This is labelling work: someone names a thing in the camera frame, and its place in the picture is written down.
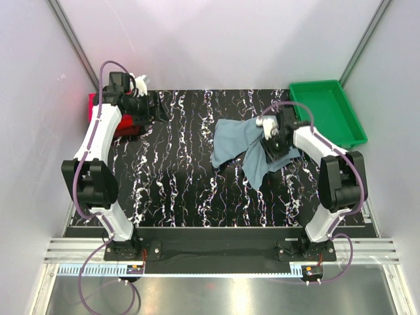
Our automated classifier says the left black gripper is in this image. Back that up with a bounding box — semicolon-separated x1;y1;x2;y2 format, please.
124;91;169;125

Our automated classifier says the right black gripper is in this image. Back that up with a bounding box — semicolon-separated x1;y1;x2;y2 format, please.
259;132;291;165

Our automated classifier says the grey blue t shirt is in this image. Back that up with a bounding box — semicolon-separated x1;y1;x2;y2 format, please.
211;117;301;190

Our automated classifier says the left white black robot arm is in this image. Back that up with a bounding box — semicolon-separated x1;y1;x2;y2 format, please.
61;72;169;260

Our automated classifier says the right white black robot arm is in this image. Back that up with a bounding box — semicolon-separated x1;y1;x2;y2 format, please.
256;108;368;261

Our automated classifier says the folded red t shirt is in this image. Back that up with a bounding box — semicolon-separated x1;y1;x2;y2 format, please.
114;114;145;138

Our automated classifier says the green plastic tray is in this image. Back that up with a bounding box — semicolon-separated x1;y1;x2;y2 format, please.
289;80;368;150

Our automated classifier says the folded pink t shirt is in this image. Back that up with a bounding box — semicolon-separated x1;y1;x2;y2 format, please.
88;93;96;121

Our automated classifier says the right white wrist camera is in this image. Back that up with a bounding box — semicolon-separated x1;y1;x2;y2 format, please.
256;116;279;140

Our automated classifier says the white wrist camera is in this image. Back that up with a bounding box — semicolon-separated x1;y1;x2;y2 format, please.
129;72;149;97
256;116;279;140

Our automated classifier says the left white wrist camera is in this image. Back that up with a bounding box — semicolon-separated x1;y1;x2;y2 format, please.
129;72;149;97

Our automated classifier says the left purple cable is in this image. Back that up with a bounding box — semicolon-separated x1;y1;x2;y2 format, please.
71;60;141;313

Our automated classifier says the black mounting base plate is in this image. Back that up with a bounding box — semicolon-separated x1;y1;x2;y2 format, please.
104;238;337;263

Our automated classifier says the aluminium frame rail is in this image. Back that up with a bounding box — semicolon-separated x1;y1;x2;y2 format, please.
43;238;400;264

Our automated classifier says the white slotted cable duct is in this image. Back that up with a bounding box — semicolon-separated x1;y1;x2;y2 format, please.
58;262;303;278

